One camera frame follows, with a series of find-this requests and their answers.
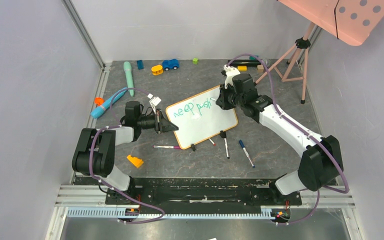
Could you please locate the lime green cube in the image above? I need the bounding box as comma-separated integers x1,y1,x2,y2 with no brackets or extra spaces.
192,57,199,65

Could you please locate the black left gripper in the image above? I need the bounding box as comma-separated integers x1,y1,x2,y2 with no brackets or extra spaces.
137,109,179,134

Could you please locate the clear small ball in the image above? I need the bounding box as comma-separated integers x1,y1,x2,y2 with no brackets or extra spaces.
262,58,271,68

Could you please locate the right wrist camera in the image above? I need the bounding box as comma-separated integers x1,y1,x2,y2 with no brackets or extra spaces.
221,64,240,89

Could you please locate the blue capped marker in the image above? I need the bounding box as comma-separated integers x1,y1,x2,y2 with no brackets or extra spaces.
238,139,256,168

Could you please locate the yellow small brick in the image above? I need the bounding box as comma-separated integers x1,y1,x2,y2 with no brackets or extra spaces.
236,66,247,72

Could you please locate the purple capped marker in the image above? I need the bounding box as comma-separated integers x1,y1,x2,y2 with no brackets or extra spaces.
152,145,182,150

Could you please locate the black cylinder tube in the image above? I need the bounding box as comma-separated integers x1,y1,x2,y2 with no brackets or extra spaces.
227,59,261,68

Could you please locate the white board orange frame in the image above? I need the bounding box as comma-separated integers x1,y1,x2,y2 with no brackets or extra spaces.
165,86,239,150

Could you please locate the mint green toy pen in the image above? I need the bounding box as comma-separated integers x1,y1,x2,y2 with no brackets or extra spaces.
123,61,135,97

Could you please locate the yellow oval toy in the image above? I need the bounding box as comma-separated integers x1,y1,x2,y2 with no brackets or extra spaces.
151,64,164,76

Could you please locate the white cable duct strip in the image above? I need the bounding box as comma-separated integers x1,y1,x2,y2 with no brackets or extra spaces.
66,206,278,220

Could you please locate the pink tripod stand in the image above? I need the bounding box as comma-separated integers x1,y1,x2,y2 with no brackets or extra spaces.
256,22,316,105

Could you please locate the blue toy car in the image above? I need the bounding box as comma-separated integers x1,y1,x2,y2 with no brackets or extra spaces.
162,58,180,71

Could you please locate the yellow toy wedge block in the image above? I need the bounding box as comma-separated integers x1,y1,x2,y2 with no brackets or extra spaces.
126,155,144,169

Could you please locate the black capped marker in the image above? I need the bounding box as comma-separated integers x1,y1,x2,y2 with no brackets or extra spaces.
222,137,230,159

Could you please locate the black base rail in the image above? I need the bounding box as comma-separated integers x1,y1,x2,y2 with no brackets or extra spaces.
74,176,337,216

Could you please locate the orange small toy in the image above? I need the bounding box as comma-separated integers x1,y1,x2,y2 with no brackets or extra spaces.
94,97,105,106

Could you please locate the teal small block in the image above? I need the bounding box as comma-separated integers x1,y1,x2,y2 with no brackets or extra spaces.
249,55,259,60

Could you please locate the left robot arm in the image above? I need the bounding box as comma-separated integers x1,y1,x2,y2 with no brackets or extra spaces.
72,101,179,204

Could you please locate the pink perforated panel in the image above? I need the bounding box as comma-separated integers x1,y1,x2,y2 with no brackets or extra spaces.
279,0,384,46

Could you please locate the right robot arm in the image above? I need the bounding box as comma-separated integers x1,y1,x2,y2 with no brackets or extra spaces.
216,73,345,204

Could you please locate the tan wooden cube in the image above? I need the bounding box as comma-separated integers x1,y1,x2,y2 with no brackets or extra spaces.
256,64,265,74

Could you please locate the dark blue small brick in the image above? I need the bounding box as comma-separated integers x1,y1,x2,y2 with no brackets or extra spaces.
136,60,145,70

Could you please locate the light blue toy pen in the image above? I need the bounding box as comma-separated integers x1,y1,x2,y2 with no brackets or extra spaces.
90,87,127,119

